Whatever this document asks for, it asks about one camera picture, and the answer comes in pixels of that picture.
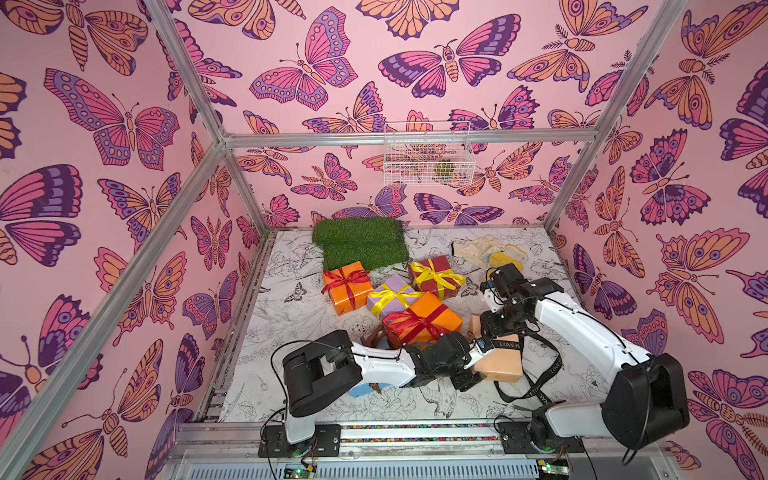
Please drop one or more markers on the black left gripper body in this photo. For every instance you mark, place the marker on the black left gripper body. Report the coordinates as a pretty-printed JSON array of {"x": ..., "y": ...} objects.
[{"x": 462, "y": 380}]

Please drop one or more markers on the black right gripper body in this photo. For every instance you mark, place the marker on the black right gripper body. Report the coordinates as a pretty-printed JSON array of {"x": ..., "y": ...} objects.
[{"x": 496, "y": 323}]

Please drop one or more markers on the large orange gift box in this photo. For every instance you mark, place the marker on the large orange gift box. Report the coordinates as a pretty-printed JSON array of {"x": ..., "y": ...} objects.
[{"x": 429, "y": 302}]

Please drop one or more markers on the peach gift box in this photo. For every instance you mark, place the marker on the peach gift box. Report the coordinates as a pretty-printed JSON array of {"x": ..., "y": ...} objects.
[{"x": 504, "y": 362}]

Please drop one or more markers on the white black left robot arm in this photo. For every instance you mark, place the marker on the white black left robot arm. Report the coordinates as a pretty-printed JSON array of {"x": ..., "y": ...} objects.
[{"x": 319, "y": 372}]

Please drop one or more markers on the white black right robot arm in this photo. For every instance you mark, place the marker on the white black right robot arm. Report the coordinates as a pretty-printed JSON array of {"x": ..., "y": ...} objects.
[{"x": 646, "y": 399}]

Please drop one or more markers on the brown ribbon on blue box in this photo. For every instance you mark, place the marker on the brown ribbon on blue box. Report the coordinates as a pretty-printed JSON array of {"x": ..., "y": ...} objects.
[{"x": 379, "y": 339}]

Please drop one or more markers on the lilac gift box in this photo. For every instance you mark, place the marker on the lilac gift box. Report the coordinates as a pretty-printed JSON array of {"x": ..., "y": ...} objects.
[{"x": 393, "y": 297}]

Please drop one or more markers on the dark red gift box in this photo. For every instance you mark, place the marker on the dark red gift box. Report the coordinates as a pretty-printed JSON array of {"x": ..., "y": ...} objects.
[{"x": 438, "y": 276}]

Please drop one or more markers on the yellow ribbon on lilac box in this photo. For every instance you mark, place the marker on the yellow ribbon on lilac box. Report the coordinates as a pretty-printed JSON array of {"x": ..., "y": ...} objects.
[{"x": 390, "y": 297}]

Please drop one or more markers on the light blue gift box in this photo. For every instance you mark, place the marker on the light blue gift box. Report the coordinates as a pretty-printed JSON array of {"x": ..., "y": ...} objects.
[{"x": 363, "y": 389}]

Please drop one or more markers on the small orange gift box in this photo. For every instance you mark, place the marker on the small orange gift box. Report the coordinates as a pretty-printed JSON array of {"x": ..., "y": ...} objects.
[{"x": 347, "y": 287}]

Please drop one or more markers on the red ribbon on small box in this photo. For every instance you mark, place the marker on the red ribbon on small box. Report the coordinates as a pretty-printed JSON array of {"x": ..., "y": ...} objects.
[{"x": 345, "y": 281}]

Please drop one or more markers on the yellow dotted work glove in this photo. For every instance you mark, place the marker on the yellow dotted work glove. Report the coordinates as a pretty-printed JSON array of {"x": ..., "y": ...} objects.
[{"x": 511, "y": 255}]

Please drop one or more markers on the beige knit work glove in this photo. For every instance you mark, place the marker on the beige knit work glove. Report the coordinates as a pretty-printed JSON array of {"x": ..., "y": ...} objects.
[{"x": 478, "y": 251}]

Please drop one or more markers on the green artificial grass mat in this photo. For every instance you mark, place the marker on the green artificial grass mat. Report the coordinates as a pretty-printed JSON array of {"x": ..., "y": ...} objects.
[{"x": 374, "y": 242}]

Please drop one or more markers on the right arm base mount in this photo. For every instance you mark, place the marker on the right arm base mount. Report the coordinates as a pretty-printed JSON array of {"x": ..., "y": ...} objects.
[{"x": 525, "y": 437}]

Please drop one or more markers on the white wire basket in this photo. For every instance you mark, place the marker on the white wire basket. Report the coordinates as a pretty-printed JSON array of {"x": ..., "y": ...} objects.
[{"x": 428, "y": 158}]

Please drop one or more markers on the aluminium front rail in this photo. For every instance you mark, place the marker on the aluminium front rail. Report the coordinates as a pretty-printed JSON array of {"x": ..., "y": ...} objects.
[{"x": 469, "y": 449}]

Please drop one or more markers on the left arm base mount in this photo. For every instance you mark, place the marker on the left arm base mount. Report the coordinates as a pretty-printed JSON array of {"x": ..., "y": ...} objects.
[{"x": 325, "y": 442}]

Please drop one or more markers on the aluminium frame post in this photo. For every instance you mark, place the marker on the aluminium frame post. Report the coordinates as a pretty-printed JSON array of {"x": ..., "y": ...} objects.
[{"x": 647, "y": 49}]

